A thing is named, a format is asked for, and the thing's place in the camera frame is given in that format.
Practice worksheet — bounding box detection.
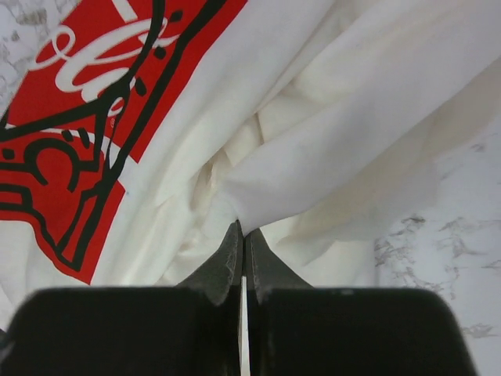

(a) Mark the white printed t shirt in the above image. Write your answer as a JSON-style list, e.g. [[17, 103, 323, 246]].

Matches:
[[1, 1, 500, 326]]

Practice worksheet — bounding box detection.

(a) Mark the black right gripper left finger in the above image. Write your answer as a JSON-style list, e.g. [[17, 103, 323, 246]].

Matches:
[[1, 222, 242, 375]]

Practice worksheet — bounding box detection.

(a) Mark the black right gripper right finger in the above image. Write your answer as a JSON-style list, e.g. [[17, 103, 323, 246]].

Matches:
[[243, 230, 477, 375]]

